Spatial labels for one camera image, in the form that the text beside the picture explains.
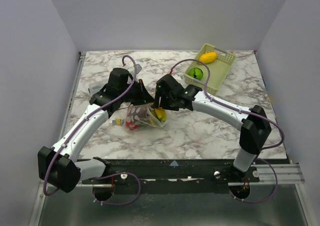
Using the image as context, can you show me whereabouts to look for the yellow toy banana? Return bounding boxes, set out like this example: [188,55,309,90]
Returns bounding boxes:
[151,108,167,122]

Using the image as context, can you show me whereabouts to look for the dark red toy apple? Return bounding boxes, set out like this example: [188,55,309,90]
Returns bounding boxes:
[134,106,148,120]

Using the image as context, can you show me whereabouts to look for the clear zip top bag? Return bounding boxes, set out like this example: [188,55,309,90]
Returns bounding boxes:
[124,103,169,131]

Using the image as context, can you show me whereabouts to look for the cream plastic basket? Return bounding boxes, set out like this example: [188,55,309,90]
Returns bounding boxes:
[184,44,236,95]

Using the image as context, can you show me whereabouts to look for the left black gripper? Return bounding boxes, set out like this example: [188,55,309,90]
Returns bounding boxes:
[119,79,155,106]

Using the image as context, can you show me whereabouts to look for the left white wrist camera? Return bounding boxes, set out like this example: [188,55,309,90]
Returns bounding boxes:
[123,64,142,76]

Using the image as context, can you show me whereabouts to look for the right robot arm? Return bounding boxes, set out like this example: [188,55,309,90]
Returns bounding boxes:
[154,74,272,182]

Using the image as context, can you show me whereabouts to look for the small yellow sticker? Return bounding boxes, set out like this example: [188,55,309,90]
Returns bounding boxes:
[112,119,125,126]

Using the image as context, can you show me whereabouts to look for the yellow toy lemon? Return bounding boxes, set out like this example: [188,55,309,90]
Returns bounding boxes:
[199,52,218,64]

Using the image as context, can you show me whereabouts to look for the aluminium frame rail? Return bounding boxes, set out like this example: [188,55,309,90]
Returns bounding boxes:
[251,164,305,185]

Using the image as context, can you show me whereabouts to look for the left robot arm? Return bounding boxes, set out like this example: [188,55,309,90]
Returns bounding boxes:
[37,65,154,193]

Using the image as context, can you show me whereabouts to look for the red toy bell pepper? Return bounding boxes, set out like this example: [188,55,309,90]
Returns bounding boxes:
[125,121,140,131]

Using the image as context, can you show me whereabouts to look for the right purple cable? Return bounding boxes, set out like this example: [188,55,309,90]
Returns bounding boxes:
[169,59,286,203]

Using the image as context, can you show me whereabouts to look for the clear plastic screw box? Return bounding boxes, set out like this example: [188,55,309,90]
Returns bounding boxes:
[88,81,106,96]

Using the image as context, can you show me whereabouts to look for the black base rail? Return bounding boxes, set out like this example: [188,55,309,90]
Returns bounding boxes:
[82,159,259,194]

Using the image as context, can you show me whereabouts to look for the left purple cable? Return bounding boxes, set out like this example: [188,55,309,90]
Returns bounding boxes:
[42,55,142,195]

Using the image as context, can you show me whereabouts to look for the purple cable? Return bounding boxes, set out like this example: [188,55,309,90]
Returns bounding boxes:
[169,59,286,203]
[42,55,142,195]

